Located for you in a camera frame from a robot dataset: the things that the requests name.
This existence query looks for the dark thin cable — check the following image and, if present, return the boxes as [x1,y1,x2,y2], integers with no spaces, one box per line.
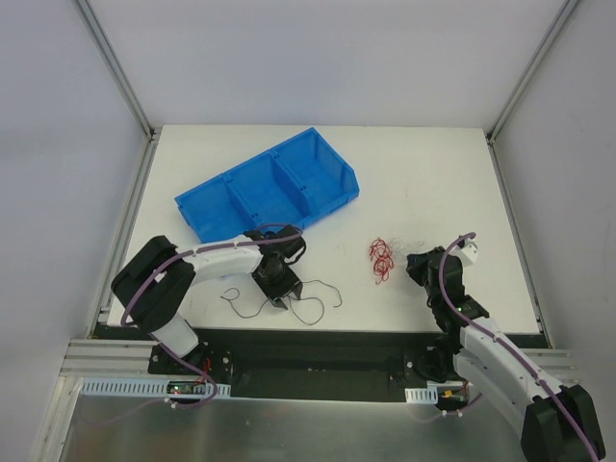
[219,279,344,327]

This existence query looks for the red thin cable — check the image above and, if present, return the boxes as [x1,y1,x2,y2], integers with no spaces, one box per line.
[368,235,397,285]

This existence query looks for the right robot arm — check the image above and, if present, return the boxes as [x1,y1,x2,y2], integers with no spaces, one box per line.
[406,238,606,461]

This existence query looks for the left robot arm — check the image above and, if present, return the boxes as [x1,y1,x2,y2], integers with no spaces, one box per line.
[111,224,307,374]

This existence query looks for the blue plastic divided bin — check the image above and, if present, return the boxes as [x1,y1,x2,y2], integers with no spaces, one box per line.
[175,127,360,243]

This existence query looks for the silver metal sheet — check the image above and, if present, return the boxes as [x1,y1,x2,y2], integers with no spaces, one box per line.
[60,395,525,461]

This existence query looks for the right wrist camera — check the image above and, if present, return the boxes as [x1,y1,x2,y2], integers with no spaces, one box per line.
[451,238,478,268]

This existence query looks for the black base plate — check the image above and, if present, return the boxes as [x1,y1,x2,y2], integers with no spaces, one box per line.
[146,327,487,404]

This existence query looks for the right white cable duct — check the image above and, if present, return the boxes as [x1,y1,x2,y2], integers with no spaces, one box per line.
[404,387,439,405]

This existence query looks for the white cable duct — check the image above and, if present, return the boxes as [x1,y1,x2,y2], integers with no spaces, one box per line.
[81,377,231,399]
[404,387,439,405]

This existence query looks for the left aluminium frame post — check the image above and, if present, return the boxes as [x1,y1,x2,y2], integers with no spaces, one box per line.
[71,0,163,143]

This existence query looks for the aluminium frame post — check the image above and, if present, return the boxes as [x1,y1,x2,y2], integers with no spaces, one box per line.
[485,0,583,145]
[71,0,163,143]

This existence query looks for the left white cable duct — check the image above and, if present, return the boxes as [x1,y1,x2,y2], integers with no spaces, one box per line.
[81,377,231,399]

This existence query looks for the right aluminium frame post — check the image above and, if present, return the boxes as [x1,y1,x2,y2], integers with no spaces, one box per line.
[485,0,583,145]

